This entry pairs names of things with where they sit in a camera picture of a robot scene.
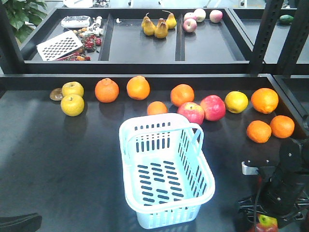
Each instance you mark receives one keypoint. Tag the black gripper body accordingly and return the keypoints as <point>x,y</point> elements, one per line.
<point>280,195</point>

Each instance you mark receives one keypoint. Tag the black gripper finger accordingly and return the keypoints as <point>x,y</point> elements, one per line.
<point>23,223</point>

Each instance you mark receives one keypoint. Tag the dark red apple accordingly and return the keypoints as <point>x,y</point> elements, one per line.
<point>265,224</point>

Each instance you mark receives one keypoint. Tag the light blue plastic basket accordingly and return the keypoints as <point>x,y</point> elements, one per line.
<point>166,175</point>

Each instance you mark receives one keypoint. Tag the small orange left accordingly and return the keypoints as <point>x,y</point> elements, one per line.
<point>259,131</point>

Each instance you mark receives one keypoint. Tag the small orange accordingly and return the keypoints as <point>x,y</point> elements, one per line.
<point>156,107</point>
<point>282,126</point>
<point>259,131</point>

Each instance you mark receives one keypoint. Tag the small orange right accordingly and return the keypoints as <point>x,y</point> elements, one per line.
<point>282,126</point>

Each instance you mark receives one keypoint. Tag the large navel orange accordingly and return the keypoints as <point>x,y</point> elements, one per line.
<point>265,100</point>

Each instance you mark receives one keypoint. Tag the yellow orange citrus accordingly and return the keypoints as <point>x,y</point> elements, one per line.
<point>236,102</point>

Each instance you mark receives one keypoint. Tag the glossy red apple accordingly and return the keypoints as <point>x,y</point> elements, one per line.
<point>214,107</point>

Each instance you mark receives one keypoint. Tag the pink red apple left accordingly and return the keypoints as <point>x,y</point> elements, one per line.
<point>192,111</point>

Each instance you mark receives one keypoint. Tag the yellow russet pear front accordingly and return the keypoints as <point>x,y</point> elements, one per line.
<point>72,105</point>

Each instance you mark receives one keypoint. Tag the yellow russet pear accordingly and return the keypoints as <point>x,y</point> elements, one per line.
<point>72,88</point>
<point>72,105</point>

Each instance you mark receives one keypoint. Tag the black wooden fruit stand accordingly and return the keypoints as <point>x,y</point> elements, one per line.
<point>68,168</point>

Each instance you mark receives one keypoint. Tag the yellow russet pear back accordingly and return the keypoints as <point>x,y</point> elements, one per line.
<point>72,88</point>

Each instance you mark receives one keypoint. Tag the large orange back left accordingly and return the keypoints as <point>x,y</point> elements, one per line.
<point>181,94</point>

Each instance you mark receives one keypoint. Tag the small orange middle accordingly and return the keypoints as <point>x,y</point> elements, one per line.
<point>156,107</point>

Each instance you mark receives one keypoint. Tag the tangerine with knob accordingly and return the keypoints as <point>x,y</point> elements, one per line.
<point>106,90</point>

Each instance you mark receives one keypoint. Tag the white grater board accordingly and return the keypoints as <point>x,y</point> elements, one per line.
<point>59,46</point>

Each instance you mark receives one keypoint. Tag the round orange back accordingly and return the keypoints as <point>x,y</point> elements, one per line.
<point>138,88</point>

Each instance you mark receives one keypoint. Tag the potted green plant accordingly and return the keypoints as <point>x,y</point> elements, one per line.
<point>20,12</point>

